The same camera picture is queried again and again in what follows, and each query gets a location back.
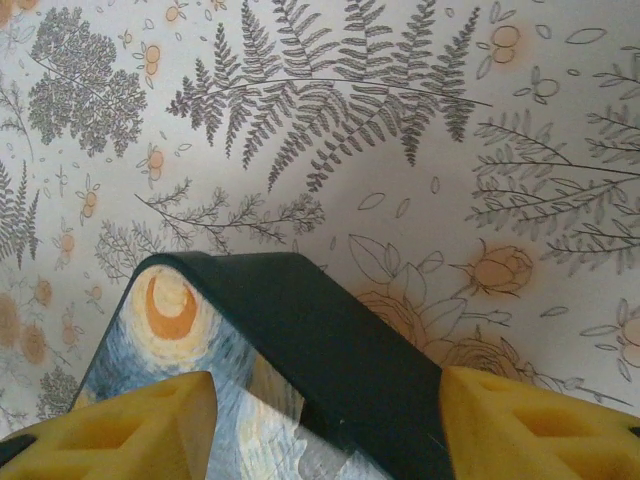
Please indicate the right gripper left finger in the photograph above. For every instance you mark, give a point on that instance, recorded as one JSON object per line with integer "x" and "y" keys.
{"x": 100, "y": 440}

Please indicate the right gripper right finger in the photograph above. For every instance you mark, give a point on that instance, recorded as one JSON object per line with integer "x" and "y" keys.
{"x": 550, "y": 430}

